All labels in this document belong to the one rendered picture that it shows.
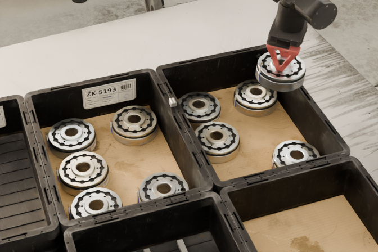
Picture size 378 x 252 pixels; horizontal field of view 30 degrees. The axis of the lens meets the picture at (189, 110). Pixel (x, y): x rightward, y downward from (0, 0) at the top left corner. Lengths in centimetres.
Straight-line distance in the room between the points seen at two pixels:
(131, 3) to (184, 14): 136
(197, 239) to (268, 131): 35
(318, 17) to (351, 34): 214
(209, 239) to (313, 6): 49
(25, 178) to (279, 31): 61
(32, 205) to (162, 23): 89
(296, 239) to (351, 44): 207
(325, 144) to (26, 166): 65
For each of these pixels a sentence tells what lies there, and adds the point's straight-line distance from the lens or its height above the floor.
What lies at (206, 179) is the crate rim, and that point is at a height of 93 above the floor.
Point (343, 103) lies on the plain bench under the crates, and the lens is 194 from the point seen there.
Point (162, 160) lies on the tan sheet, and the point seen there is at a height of 83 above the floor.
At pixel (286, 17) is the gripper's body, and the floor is 116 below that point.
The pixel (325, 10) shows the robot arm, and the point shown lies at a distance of 133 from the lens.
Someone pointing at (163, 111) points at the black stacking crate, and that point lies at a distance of 156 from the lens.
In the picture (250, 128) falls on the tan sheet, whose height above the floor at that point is 83.
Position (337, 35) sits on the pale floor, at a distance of 344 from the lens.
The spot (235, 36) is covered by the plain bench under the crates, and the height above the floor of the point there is 70.
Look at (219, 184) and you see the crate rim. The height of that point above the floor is 93.
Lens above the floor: 193
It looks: 41 degrees down
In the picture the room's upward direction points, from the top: 2 degrees clockwise
